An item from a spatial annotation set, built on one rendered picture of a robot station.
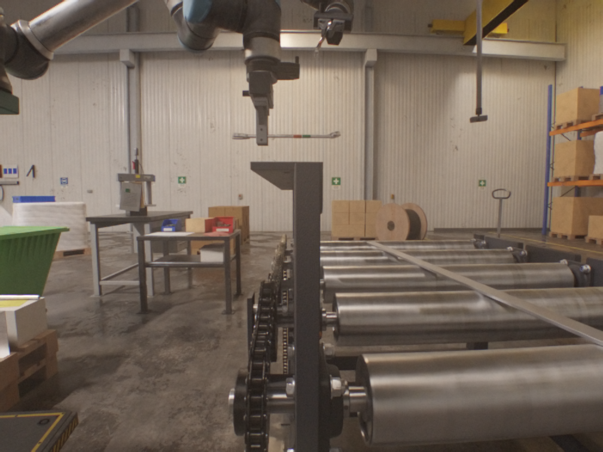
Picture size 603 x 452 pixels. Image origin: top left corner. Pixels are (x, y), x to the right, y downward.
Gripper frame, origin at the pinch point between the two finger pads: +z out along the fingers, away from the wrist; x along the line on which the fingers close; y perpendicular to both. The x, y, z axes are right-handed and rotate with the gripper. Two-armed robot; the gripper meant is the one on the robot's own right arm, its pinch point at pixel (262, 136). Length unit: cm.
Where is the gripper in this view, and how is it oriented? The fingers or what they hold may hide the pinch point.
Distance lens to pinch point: 83.8
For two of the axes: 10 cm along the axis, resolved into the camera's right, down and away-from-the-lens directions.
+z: 0.0, 10.0, 0.9
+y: -10.0, 0.0, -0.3
